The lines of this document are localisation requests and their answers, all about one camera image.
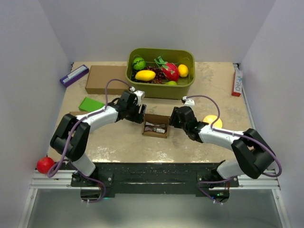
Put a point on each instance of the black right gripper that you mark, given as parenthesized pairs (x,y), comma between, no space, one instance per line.
(173,118)

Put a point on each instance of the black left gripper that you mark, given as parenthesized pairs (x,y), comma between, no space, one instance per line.
(138,117)

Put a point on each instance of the brown snack wrapper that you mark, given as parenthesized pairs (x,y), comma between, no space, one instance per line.
(157,128)

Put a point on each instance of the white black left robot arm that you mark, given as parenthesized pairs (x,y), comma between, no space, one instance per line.
(71,136)

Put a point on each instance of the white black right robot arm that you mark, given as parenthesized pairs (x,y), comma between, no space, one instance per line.
(253,155)

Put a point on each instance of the green small box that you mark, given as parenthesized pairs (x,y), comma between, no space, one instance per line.
(90,105)

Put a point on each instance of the large closed cardboard box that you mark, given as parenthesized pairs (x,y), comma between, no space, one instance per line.
(100,75)

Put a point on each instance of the small brown cardboard box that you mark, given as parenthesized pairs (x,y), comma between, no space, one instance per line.
(77,113)

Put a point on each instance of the red white toothpaste box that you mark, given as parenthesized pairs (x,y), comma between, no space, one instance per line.
(237,83)

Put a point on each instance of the purple rectangular box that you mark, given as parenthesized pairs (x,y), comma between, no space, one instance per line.
(74,75)

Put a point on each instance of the olive green plastic bin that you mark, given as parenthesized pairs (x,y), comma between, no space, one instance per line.
(161,90)

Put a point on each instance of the yellow toy mango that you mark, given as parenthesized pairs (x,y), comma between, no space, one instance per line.
(145,75)

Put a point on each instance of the dark toy grapes bunch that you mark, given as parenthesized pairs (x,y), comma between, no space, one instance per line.
(159,79)

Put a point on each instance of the round yellow sponge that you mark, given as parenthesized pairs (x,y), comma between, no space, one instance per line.
(211,118)

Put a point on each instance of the green toy lime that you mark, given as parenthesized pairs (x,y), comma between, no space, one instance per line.
(171,83)

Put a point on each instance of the green toy watermelon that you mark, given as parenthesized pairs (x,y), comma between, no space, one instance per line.
(139,63)

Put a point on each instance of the pink toy dragon fruit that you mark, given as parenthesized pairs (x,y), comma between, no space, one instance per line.
(170,70)

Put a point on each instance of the yellow toy lemon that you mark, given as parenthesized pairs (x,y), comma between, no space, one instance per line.
(183,70)

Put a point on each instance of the red toy tomato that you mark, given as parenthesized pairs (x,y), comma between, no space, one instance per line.
(44,165)

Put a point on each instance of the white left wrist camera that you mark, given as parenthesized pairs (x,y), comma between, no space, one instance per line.
(139,94)

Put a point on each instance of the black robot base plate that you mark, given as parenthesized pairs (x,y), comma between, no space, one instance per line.
(153,178)

